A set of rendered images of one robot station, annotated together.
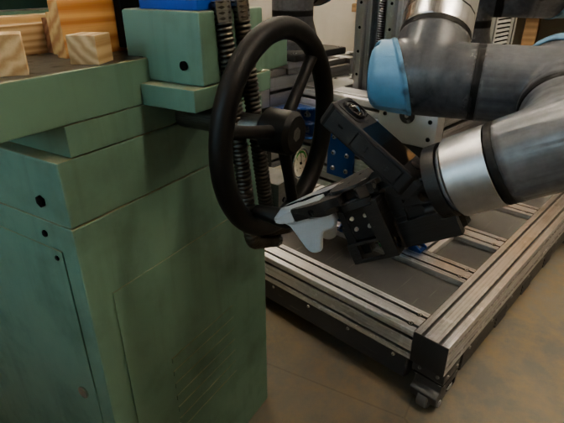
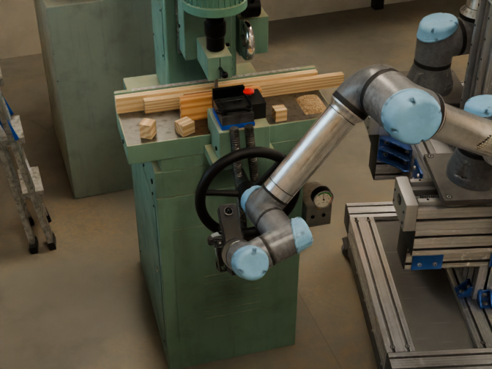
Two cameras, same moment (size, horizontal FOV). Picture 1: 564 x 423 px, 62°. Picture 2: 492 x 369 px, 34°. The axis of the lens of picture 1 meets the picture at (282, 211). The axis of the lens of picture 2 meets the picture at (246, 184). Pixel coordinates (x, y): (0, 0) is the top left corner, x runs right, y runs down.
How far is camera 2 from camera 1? 1.73 m
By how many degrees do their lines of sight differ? 38
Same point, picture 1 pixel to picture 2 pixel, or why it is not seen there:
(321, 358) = (356, 345)
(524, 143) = (229, 254)
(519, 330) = not seen: outside the picture
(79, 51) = (178, 129)
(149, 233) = not seen: hidden behind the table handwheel
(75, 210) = (159, 192)
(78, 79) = (170, 143)
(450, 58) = (255, 209)
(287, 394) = (309, 350)
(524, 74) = (265, 229)
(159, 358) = (195, 272)
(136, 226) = (191, 205)
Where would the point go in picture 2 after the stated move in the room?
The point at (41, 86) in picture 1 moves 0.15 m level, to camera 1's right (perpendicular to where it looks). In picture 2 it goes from (153, 146) to (192, 168)
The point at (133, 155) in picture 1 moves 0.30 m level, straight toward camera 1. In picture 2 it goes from (195, 174) to (140, 236)
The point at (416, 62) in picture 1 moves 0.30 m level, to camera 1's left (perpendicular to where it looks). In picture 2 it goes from (249, 204) to (163, 156)
